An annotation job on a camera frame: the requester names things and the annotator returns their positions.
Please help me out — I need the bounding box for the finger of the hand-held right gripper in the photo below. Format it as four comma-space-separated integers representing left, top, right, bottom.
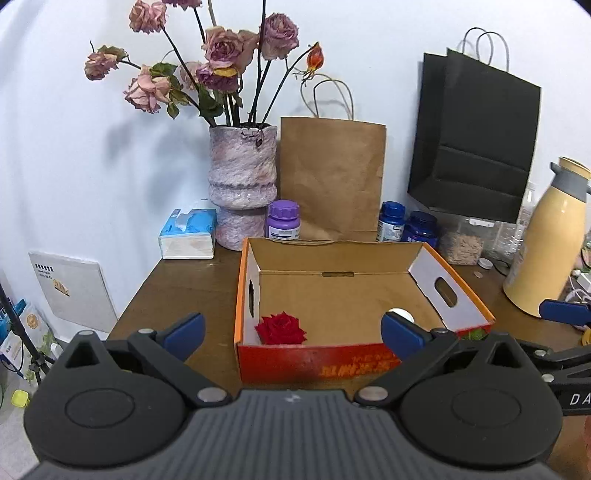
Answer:
516, 339, 591, 385
539, 299, 591, 330

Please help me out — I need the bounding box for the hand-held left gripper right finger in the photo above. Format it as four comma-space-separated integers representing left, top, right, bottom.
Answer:
355, 311, 532, 409

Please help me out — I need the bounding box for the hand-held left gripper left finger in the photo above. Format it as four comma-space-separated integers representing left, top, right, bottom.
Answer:
60, 312, 233, 409

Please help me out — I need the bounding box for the orange cardboard box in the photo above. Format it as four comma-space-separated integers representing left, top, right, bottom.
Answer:
234, 237, 496, 384

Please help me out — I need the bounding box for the white power adapter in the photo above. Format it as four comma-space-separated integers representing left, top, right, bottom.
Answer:
570, 270, 591, 301

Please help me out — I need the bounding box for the cream thermos jug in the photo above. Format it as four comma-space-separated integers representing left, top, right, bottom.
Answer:
502, 157, 591, 317

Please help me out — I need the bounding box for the clear plastic bottle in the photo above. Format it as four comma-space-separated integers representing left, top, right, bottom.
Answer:
489, 182, 539, 265

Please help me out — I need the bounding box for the red rose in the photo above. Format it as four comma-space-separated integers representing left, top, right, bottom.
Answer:
255, 312, 308, 346

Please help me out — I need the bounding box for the blue tissue box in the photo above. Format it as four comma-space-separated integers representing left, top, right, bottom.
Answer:
158, 209, 218, 260

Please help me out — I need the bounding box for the dark blue jar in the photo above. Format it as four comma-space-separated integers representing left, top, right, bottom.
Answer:
402, 211, 439, 251

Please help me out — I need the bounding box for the clear container of seeds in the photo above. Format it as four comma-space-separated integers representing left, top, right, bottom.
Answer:
438, 215, 496, 266

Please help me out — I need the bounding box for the blue bottle with white label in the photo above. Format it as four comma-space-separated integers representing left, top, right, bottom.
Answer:
376, 201, 408, 243

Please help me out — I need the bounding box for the white flat panel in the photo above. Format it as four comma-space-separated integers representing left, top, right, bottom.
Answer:
28, 251, 118, 334

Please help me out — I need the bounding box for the purple lidded bottle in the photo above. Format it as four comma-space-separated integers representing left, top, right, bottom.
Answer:
266, 200, 302, 241

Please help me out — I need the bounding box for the white packet with round print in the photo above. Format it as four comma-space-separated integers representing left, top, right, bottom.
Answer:
17, 302, 52, 354

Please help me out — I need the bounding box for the black light stand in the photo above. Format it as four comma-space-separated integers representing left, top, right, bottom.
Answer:
0, 281, 57, 385

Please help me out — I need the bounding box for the mottled pink ceramic vase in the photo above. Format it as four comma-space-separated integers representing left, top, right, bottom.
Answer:
208, 124, 280, 251

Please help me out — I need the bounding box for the brown paper bag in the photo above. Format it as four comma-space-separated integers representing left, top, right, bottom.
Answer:
280, 78, 387, 243

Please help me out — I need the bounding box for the black paper bag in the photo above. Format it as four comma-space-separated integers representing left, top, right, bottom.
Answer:
407, 28, 542, 223

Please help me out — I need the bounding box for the dried pink rose bouquet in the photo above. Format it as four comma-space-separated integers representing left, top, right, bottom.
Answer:
84, 0, 326, 128

